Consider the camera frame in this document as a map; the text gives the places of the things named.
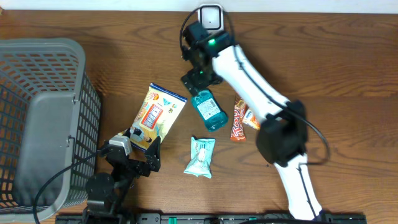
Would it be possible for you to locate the grey plastic basket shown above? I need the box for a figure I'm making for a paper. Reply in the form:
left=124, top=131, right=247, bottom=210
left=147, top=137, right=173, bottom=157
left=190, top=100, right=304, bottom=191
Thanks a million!
left=1, top=38, right=101, bottom=223

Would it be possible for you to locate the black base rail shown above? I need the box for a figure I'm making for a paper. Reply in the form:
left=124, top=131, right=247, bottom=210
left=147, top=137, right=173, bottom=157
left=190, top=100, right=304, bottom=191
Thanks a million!
left=55, top=212, right=368, bottom=224

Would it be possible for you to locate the blue mouthwash bottle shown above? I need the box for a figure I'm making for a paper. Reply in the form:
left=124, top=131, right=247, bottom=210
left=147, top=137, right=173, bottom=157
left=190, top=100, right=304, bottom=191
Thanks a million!
left=191, top=89, right=228, bottom=132

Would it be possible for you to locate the teal small snack packet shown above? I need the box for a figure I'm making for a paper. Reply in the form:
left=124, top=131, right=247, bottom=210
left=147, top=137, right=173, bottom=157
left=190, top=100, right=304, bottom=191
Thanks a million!
left=184, top=136, right=216, bottom=179

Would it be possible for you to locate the orange small snack packet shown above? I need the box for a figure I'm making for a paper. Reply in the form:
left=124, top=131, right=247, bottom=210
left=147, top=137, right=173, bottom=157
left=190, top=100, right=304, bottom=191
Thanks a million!
left=243, top=109, right=261, bottom=130

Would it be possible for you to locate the white barcode scanner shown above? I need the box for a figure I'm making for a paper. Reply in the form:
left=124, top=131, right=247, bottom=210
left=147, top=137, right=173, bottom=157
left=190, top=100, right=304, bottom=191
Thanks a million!
left=197, top=4, right=224, bottom=33

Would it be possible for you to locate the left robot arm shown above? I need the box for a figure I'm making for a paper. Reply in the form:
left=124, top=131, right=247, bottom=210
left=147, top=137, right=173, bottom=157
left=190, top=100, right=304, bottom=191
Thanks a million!
left=82, top=135, right=161, bottom=223

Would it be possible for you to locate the orange chocolate bar wrapper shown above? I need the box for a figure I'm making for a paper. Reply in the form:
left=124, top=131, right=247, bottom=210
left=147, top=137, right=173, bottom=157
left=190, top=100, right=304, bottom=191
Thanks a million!
left=230, top=94, right=248, bottom=142

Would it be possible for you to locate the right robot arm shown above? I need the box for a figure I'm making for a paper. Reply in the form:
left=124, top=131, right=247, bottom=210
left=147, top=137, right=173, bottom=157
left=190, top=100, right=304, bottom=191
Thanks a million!
left=180, top=21, right=322, bottom=220

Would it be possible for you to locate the yellow snack bag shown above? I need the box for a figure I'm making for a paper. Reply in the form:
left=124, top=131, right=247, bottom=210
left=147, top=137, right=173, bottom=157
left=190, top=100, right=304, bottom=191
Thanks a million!
left=119, top=83, right=187, bottom=151

